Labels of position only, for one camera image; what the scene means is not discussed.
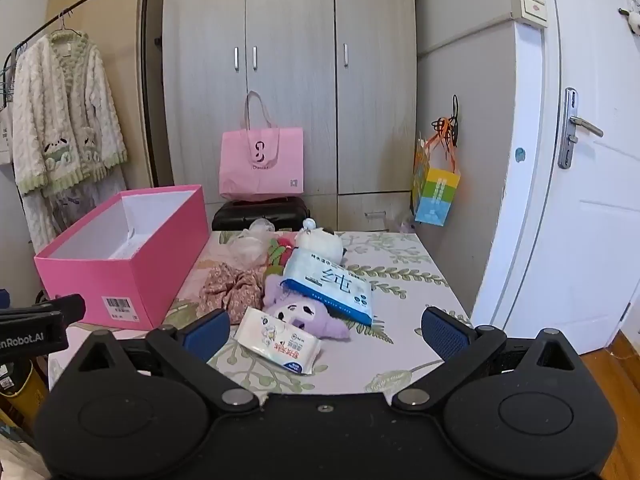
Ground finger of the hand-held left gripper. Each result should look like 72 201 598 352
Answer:
0 294 86 329

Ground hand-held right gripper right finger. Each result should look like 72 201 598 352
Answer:
391 306 581 409

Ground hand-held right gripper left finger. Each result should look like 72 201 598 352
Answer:
75 308 261 411

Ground brown floral scrunchie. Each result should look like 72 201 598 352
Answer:
197 263 268 325

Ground pink cardboard box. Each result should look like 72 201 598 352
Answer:
33 184 211 331

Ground small white wipes pack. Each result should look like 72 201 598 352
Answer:
234 307 322 376

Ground purple plush toy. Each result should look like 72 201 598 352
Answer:
262 275 351 342

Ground red fluffy plush toy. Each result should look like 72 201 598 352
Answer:
265 235 298 278

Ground large blue white wipes pack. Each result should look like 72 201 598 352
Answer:
281 249 375 327

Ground white plush toy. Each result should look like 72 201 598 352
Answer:
295 218 348 263

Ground white fleece pajama pants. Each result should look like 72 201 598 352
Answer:
20 165 126 256

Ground crumpled clear plastic bag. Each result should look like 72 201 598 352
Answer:
227 218 276 266

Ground black suitcase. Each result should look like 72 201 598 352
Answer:
211 197 311 233

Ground colourful paper gift bag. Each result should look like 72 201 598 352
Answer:
411 116 462 227

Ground pink tote bag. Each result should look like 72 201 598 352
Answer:
219 91 305 202

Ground white door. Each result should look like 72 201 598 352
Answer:
470 0 640 356

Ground white canvas bag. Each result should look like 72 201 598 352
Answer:
0 102 13 163

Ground white green fleece pajama jacket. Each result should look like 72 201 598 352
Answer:
11 30 128 196

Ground black clothes rack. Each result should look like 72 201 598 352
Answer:
0 0 160 191

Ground grey wooden wardrobe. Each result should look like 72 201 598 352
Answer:
161 0 518 311

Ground beige wooden board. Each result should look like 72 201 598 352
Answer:
47 0 173 191

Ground black cord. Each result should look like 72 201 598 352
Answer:
449 94 461 148

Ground bundle of wire hangers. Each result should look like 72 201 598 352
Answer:
0 42 28 92

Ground wire clothes hanger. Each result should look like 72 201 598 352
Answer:
50 10 83 37

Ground beige light switch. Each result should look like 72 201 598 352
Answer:
511 0 548 28

